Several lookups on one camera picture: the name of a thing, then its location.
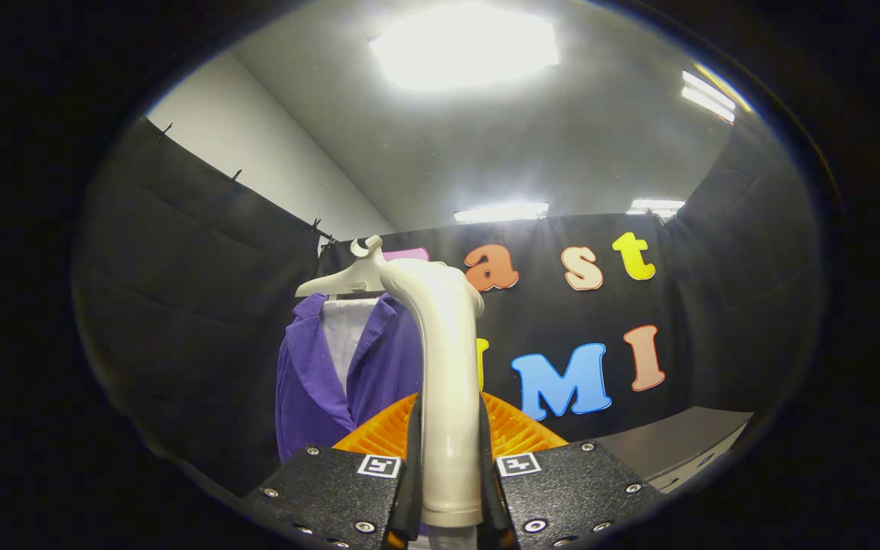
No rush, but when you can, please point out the white garment steamer head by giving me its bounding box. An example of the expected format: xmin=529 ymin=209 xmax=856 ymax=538
xmin=379 ymin=258 xmax=487 ymax=529

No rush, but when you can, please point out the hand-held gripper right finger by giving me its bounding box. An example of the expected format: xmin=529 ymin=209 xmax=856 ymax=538
xmin=477 ymin=392 xmax=666 ymax=550

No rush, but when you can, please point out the long ceiling light strip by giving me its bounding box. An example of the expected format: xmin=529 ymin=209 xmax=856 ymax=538
xmin=454 ymin=202 xmax=550 ymax=224

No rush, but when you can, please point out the small ceiling light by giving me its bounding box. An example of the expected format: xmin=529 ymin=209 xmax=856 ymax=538
xmin=626 ymin=199 xmax=687 ymax=218

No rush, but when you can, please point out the white clothes hanger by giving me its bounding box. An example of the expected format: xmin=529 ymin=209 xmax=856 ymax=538
xmin=295 ymin=235 xmax=391 ymax=299

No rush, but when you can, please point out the double ceiling light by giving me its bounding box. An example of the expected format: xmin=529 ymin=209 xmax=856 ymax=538
xmin=681 ymin=69 xmax=739 ymax=125

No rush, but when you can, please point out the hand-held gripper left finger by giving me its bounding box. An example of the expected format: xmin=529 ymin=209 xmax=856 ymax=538
xmin=241 ymin=392 xmax=424 ymax=550

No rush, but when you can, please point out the large square ceiling light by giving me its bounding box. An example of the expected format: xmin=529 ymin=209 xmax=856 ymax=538
xmin=367 ymin=4 xmax=561 ymax=92

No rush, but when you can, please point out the white padded ironing form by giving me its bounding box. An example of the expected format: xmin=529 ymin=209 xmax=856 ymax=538
xmin=322 ymin=298 xmax=380 ymax=398

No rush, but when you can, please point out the purple jacket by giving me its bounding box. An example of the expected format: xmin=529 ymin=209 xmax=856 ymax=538
xmin=275 ymin=293 xmax=425 ymax=464

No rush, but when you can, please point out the grey cabinet with dark top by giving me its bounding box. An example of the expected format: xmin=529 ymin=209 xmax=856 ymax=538
xmin=597 ymin=406 xmax=755 ymax=494

